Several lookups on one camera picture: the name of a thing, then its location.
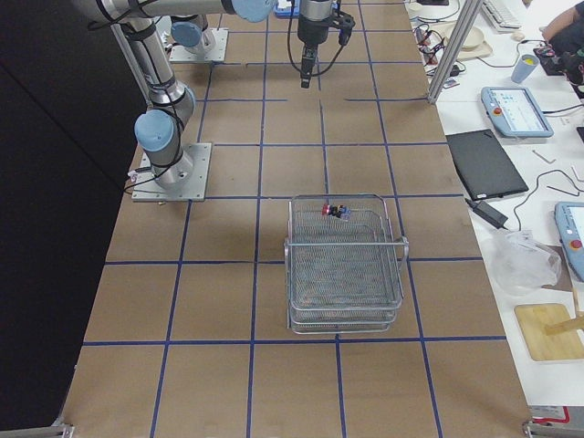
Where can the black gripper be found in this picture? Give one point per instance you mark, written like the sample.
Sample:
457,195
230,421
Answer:
312,27

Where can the red emergency stop button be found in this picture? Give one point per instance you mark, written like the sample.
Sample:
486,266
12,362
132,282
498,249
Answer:
341,212

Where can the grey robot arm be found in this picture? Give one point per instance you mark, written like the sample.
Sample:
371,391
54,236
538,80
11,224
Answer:
171,104
192,33

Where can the blue plastic tray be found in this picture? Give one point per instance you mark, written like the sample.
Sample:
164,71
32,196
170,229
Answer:
286,8

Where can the beige tray with plates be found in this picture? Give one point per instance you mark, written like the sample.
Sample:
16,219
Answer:
474,46

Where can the blue teach pendant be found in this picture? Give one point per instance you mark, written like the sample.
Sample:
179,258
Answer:
514,112
569,222

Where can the black laptop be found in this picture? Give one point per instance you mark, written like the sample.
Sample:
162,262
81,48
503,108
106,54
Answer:
483,166

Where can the blue cup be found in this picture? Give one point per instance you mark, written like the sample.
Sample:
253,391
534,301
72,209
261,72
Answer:
524,67

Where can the black power adapter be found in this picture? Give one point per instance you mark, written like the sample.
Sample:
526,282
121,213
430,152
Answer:
487,213

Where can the clear plastic bag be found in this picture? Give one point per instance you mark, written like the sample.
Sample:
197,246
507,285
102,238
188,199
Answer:
518,262

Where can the wooden board stand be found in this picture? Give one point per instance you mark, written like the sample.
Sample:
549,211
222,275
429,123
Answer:
549,331

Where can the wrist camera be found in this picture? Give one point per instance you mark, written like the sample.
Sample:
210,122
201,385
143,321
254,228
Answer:
343,22

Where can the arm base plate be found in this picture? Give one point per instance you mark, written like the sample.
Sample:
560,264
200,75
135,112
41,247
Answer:
179,55
186,180

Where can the aluminium frame post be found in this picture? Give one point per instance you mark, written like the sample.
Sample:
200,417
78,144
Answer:
460,31

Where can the metal wire shelf tray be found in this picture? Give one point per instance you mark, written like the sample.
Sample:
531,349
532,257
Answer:
342,276

